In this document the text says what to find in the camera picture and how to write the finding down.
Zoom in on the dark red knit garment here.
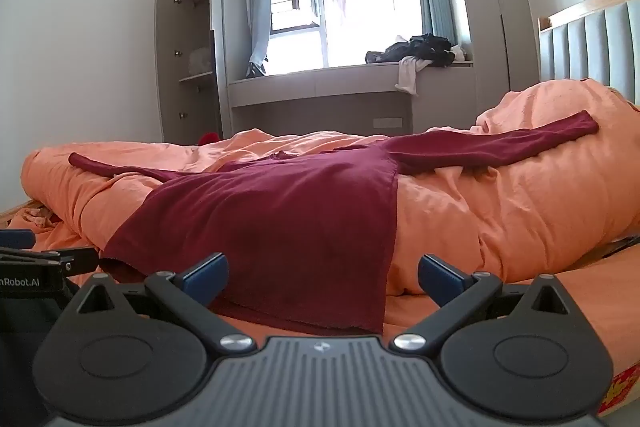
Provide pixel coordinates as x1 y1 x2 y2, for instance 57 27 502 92
67 109 600 336

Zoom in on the pile of dark clothes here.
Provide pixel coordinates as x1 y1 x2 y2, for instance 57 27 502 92
364 34 456 67

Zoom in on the orange bed sheet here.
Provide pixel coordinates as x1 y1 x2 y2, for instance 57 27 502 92
1 202 639 417

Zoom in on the orange duvet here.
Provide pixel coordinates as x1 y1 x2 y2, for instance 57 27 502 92
21 79 639 295

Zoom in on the red object on floor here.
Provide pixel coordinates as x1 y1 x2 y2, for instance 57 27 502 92
198 132 220 146

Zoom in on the grey window seat cabinet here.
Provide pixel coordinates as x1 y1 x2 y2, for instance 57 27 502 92
229 63 477 135

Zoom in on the white cloth hanging off ledge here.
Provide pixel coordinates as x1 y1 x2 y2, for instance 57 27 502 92
395 55 432 96

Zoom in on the open grey wardrobe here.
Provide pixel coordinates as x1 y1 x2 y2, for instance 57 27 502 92
155 0 222 145

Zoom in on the grey padded headboard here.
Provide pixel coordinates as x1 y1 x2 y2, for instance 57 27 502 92
538 0 639 104

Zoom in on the tall grey closet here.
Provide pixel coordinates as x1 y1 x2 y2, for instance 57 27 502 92
464 0 539 108

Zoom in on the window with frame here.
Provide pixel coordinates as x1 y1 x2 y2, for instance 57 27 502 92
264 0 423 75

